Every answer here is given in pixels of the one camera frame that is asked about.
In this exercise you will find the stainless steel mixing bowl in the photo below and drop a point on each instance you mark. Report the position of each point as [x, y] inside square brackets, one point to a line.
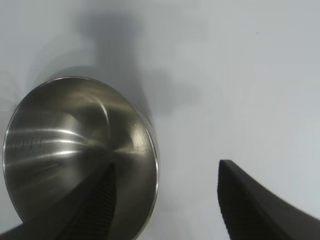
[62, 125]

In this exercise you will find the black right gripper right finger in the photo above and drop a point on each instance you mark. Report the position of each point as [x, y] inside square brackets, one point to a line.
[255, 212]

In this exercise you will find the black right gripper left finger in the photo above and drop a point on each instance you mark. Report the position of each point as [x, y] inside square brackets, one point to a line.
[75, 215]

